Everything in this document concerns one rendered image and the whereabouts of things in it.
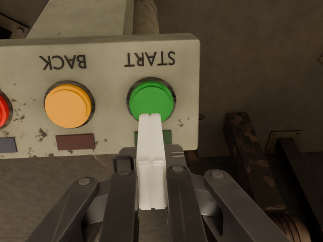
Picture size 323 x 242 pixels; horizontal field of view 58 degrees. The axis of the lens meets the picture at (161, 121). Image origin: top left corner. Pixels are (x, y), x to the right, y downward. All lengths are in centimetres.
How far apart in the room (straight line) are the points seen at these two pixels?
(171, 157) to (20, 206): 152
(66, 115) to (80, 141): 3
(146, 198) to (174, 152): 3
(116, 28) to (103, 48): 7
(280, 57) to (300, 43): 7
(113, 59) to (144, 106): 5
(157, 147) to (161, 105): 10
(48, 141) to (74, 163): 102
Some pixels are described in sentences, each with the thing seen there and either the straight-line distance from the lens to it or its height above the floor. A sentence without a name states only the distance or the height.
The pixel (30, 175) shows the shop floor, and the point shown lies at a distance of 143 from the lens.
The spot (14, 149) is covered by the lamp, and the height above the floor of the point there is 62.
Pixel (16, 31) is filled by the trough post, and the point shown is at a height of 1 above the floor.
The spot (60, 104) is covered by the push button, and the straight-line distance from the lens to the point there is 27.
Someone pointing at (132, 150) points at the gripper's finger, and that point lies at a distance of 18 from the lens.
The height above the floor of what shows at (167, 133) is 61.
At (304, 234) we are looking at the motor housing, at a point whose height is 48.
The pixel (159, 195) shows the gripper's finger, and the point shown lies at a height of 72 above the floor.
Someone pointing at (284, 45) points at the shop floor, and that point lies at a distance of 102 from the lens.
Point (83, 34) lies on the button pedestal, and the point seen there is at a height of 53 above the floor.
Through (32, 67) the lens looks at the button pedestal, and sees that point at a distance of 28.
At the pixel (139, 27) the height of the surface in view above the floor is 22.
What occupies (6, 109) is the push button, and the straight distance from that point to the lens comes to 30.
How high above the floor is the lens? 81
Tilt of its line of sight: 47 degrees down
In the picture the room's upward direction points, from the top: 176 degrees clockwise
